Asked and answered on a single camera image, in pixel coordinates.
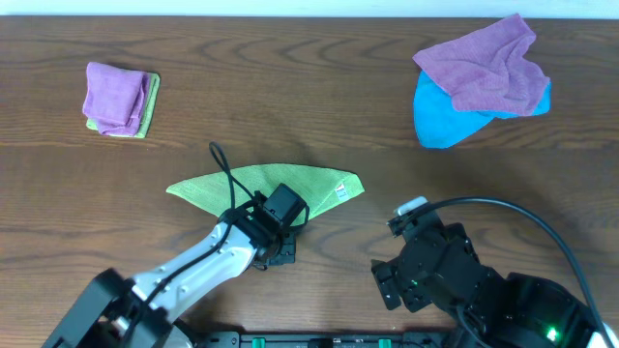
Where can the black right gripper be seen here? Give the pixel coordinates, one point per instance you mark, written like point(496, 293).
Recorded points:
point(384, 275)

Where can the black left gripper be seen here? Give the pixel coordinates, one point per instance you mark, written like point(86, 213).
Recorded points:
point(283, 252)

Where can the light green microfiber cloth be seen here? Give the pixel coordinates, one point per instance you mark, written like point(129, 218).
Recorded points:
point(322, 188)

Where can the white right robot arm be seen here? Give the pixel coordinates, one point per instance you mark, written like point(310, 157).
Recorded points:
point(520, 310)

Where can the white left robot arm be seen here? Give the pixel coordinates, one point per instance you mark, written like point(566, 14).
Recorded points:
point(141, 311)

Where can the blue microfiber cloth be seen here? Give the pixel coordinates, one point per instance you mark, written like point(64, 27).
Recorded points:
point(438, 125)

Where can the folded green cloth underneath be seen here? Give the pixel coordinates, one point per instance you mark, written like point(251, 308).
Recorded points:
point(149, 106)

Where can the purple unfolded microfiber cloth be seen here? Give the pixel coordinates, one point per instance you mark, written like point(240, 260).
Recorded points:
point(486, 70)

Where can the folded purple cloth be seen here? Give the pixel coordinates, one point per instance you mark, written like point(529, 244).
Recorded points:
point(115, 98)

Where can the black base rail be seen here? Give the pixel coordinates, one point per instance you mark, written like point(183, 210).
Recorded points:
point(319, 340)

